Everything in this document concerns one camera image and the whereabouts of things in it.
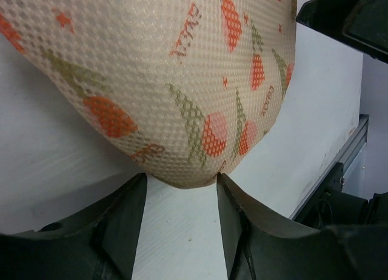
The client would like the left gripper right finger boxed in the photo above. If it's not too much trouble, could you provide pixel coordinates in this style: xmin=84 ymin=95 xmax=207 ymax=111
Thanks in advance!
xmin=216 ymin=174 xmax=387 ymax=279

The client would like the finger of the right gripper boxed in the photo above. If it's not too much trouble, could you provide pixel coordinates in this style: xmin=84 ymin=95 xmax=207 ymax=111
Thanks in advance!
xmin=296 ymin=0 xmax=387 ymax=61

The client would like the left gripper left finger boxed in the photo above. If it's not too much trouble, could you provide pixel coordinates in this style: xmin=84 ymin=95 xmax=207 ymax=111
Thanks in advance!
xmin=1 ymin=173 xmax=147 ymax=279

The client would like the floral mesh laundry bag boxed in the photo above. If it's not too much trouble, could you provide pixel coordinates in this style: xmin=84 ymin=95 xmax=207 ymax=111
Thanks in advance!
xmin=1 ymin=0 xmax=297 ymax=189

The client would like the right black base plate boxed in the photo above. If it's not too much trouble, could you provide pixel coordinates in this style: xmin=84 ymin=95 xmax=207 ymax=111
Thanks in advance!
xmin=294 ymin=162 xmax=387 ymax=229

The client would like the aluminium front rail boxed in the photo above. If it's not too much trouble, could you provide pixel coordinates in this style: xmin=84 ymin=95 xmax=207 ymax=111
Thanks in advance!
xmin=290 ymin=115 xmax=369 ymax=222

